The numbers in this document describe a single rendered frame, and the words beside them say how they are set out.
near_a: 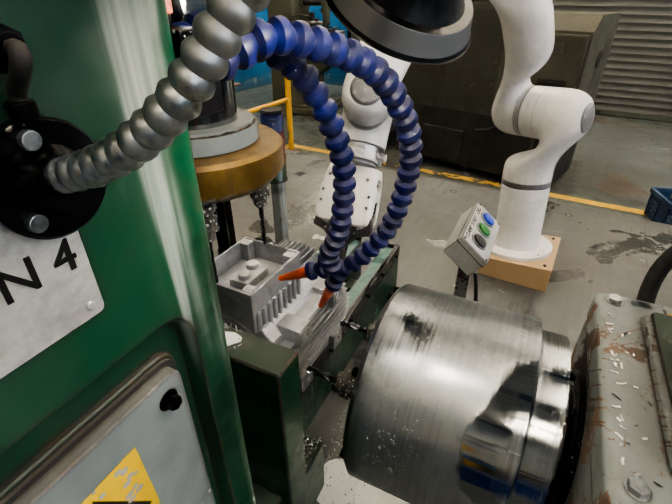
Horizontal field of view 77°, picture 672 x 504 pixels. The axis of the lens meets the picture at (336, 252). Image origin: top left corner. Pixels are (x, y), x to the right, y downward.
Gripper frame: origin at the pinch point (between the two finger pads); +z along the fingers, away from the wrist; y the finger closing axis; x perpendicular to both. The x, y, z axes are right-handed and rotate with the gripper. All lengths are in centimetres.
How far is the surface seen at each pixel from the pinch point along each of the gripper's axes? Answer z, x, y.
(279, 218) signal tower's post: -3, -38, 35
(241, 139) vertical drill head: -11.1, 32.4, -0.6
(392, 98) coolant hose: -15.8, 34.3, -15.6
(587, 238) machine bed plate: -18, -88, -47
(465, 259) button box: -3.7, -15.8, -19.4
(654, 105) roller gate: -248, -611, -151
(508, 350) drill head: 3.5, 21.1, -28.9
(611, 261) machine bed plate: -12, -78, -53
